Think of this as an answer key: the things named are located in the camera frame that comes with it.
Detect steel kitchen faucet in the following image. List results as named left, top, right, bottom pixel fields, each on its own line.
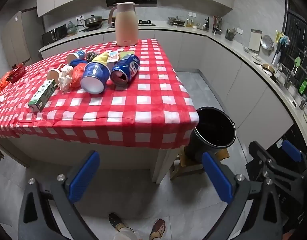
left=285, top=64, right=298, bottom=89

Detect red box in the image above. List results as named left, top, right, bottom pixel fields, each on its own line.
left=7, top=64, right=26, bottom=83

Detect black window grille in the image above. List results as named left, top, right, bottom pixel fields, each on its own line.
left=278, top=0, right=307, bottom=98

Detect orange plastic bag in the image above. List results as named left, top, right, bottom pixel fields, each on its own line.
left=70, top=63, right=88, bottom=88

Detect white cutting board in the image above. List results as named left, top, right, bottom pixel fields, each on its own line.
left=248, top=29, right=263, bottom=52

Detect small white cup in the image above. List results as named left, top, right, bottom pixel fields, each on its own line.
left=48, top=64, right=69, bottom=81

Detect green glass bottle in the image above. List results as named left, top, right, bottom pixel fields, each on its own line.
left=298, top=76, right=307, bottom=96

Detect white tissue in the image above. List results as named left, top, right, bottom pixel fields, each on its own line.
left=58, top=65, right=74, bottom=92

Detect black microwave oven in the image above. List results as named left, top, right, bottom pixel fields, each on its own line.
left=41, top=24, right=67, bottom=46

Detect yellow cloth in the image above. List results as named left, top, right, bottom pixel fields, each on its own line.
left=92, top=52, right=111, bottom=68

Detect crushed blue drink can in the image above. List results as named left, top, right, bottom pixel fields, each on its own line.
left=110, top=54, right=141, bottom=84

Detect pink thermos jug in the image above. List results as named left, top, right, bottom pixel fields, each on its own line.
left=108, top=2, right=139, bottom=47

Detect person's leg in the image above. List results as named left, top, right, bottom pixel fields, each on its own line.
left=113, top=227, right=139, bottom=240

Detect beige kitchen island table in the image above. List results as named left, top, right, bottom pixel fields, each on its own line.
left=0, top=135, right=180, bottom=186

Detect grey kitchen countertop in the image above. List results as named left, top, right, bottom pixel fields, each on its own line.
left=38, top=24, right=307, bottom=153

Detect steel pan with glass lid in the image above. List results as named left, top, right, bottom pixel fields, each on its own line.
left=168, top=16, right=186, bottom=27

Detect beige lower cabinets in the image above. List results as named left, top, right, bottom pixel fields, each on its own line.
left=40, top=29, right=295, bottom=150

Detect black wok with lid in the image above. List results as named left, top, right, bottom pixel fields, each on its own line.
left=84, top=15, right=104, bottom=28

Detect person's shoe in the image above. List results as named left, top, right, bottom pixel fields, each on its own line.
left=108, top=213, right=125, bottom=231
left=150, top=219, right=166, bottom=240

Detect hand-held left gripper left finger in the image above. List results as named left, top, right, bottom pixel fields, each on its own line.
left=17, top=150, right=101, bottom=240

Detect beige refrigerator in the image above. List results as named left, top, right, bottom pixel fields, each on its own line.
left=1, top=11, right=32, bottom=67

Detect yellow green sponge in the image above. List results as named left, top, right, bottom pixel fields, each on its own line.
left=118, top=51, right=135, bottom=60

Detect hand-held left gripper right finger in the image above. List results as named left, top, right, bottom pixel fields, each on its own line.
left=202, top=152, right=285, bottom=240

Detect black bucket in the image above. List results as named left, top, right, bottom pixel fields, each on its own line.
left=186, top=107, right=237, bottom=161

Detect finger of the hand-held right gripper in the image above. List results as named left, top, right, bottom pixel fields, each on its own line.
left=282, top=140, right=307, bottom=173
left=248, top=141, right=272, bottom=168

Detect green white carton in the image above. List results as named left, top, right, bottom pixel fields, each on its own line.
left=28, top=79, right=57, bottom=112

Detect person's left shoe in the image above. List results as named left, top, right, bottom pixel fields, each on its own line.
left=108, top=213, right=125, bottom=231

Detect yellow and blue rubber gloves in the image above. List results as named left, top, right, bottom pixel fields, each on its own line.
left=276, top=31, right=290, bottom=47

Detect red white checkered tablecloth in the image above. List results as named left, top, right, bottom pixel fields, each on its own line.
left=0, top=38, right=199, bottom=150

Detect kitchen utensil holder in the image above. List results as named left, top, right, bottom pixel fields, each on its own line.
left=213, top=16, right=223, bottom=34

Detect small blue patterned paper cup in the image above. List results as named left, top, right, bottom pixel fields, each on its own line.
left=66, top=50, right=87, bottom=63

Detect person's right shoe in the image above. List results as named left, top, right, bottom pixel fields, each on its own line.
left=150, top=219, right=166, bottom=240

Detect black induction cooker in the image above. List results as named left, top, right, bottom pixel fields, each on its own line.
left=80, top=25, right=104, bottom=32

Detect round steel steamer plate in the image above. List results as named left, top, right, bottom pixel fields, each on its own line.
left=261, top=35, right=274, bottom=50

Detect large blue paper cup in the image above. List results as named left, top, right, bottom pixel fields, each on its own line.
left=80, top=61, right=111, bottom=95

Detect wooden stool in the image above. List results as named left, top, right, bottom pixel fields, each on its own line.
left=170, top=147, right=230, bottom=180

